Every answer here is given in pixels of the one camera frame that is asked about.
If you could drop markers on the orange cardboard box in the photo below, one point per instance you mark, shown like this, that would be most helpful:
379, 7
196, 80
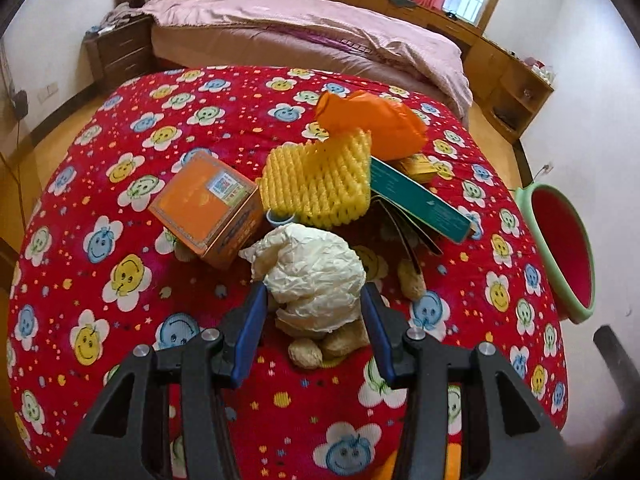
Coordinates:
205, 200

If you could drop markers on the light wooden cabinet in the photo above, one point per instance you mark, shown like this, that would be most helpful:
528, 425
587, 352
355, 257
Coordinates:
500, 70

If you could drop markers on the small blue cup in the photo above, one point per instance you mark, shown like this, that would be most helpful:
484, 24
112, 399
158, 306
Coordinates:
280, 217

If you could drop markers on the pile of clothes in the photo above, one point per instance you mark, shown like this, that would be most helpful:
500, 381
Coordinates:
117, 15

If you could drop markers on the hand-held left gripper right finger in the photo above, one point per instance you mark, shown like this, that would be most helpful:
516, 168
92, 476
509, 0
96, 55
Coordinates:
377, 330

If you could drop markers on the bed with pink blanket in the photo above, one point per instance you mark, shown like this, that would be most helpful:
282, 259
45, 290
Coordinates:
310, 25

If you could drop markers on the small yellow packet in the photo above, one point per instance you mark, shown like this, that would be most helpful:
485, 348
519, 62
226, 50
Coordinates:
422, 167

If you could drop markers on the dark wooden nightstand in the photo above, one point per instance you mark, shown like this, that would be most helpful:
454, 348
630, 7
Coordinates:
120, 55

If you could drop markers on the green bin with red inside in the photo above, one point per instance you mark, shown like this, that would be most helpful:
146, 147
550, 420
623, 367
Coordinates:
560, 250

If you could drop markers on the black charger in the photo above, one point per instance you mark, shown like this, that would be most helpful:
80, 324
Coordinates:
20, 102

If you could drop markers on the white wall socket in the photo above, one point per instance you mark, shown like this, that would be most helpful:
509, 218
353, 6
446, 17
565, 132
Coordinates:
50, 91

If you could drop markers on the red smiley flower blanket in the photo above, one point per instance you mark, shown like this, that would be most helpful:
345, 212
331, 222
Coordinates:
125, 270

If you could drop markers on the white paper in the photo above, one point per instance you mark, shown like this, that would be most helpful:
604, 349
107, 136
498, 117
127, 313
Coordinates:
310, 270

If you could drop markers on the teal cardboard box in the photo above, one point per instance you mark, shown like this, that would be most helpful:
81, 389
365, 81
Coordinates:
425, 200

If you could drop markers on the peanut in shell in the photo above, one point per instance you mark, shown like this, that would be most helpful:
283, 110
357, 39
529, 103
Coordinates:
306, 353
345, 338
411, 280

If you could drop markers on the orange plastic bag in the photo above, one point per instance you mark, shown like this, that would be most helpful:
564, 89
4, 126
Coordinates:
380, 120

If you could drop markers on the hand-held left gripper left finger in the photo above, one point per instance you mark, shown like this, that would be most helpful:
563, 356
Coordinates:
250, 330

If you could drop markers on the yellow foam fruit net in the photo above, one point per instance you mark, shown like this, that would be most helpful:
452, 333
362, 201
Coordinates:
320, 185

